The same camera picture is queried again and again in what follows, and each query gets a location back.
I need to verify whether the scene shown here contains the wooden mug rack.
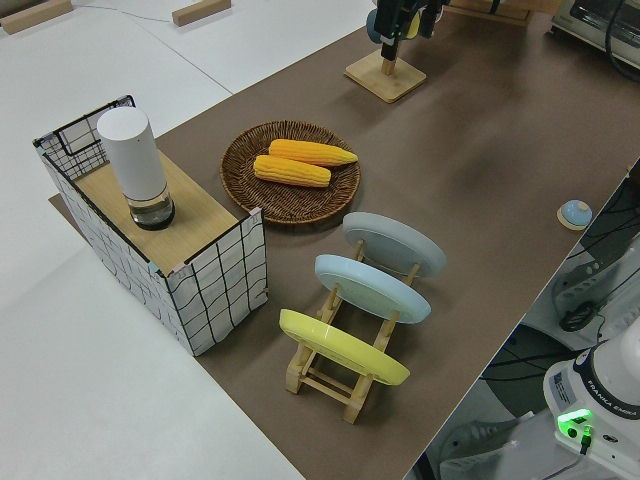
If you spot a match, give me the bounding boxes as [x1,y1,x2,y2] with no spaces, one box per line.
[343,42,428,105]

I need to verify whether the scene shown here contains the yellow plate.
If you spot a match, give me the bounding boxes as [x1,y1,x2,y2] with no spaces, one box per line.
[277,308,412,387]

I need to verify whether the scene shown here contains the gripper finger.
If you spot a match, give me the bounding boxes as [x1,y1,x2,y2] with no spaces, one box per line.
[419,0,445,39]
[374,0,402,61]

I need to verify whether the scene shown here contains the wire grid wooden shelf box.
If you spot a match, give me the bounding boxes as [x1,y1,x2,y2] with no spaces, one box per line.
[32,94,269,358]

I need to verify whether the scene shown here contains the light blue plate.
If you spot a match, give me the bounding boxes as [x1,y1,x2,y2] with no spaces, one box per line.
[313,253,433,327]

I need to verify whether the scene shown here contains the yellow corn cob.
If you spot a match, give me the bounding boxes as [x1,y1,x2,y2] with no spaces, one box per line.
[252,154,333,189]
[267,138,360,168]

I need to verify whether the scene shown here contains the wooden drawer with black handle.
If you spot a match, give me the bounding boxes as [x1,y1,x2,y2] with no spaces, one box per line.
[443,0,536,23]

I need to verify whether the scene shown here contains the white toaster oven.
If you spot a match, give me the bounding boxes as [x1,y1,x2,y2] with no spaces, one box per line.
[548,0,640,57]

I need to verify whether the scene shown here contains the brown table mat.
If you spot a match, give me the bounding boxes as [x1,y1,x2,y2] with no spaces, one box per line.
[47,0,640,480]

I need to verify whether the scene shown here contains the grey plate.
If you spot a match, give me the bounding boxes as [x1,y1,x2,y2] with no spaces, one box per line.
[341,211,448,281]

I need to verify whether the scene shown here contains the wooden block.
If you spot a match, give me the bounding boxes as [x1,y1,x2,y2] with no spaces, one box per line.
[0,0,76,36]
[170,0,233,28]

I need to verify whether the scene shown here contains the white cylindrical bottle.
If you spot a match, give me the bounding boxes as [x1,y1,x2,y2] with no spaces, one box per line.
[95,108,178,232]

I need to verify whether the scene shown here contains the dark blue mug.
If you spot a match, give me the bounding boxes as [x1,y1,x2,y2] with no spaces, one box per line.
[365,7,423,46]

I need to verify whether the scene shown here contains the black hanging cable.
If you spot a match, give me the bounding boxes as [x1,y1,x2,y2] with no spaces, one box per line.
[601,0,640,85]

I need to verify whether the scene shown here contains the brown wicker basket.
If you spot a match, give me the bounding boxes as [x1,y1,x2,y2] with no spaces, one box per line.
[219,119,363,228]

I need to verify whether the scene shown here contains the wooden plate rack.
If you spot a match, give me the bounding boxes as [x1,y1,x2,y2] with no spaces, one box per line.
[284,238,422,426]

